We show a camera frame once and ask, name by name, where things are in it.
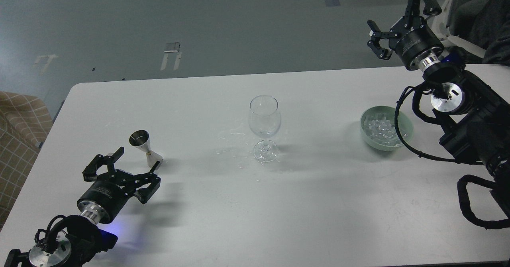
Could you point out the steel cocktail jigger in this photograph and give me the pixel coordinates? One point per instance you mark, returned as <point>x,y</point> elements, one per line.
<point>141,140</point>

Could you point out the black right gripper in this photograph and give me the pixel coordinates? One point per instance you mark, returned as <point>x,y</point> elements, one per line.
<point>411,35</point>

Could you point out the clear ice cubes pile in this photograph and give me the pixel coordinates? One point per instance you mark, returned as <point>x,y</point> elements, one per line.
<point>380,130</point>

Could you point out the silver floor plate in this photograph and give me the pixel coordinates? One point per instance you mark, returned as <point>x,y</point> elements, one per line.
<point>172,47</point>

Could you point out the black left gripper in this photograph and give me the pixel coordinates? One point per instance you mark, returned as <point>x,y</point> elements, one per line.
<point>110,191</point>

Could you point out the green bowl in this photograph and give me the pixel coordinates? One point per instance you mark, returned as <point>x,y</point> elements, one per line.
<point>403,123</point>

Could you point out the clear wine glass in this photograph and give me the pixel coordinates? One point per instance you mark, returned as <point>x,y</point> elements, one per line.
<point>265,120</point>

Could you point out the seated person dark clothes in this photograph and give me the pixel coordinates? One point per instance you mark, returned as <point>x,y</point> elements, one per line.
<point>491,32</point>

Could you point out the beige checkered cloth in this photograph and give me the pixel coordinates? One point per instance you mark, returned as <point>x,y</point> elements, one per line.
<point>25,124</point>

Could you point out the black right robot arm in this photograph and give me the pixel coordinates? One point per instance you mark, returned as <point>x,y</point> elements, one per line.
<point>473,117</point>

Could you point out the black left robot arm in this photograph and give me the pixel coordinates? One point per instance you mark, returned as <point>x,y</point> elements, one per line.
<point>72,241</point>

